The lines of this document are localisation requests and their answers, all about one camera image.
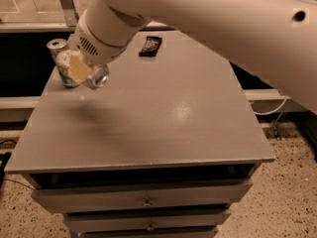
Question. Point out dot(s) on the horizontal metal rail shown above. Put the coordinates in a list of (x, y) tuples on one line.
[(61, 27)]

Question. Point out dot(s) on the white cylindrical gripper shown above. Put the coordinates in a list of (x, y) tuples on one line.
[(88, 48)]

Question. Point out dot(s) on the grey drawer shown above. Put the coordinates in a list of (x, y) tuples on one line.
[(142, 196), (147, 221), (189, 232)]

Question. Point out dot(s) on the middle grey drawer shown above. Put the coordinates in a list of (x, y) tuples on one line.
[(147, 221)]

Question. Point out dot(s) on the black object at left edge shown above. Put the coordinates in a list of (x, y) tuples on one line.
[(4, 159)]

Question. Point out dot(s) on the silver blue energy drink can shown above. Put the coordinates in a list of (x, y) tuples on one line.
[(61, 55)]

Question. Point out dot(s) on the top grey drawer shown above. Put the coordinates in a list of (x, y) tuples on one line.
[(142, 196)]

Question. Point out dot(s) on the bottom grey drawer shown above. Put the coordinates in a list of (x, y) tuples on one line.
[(189, 232)]

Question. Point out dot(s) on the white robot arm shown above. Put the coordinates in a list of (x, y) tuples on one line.
[(276, 40)]

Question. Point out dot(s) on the left metal railing bracket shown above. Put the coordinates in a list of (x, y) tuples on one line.
[(69, 12)]

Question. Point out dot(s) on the grey drawer cabinet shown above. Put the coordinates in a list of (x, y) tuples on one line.
[(177, 117)]

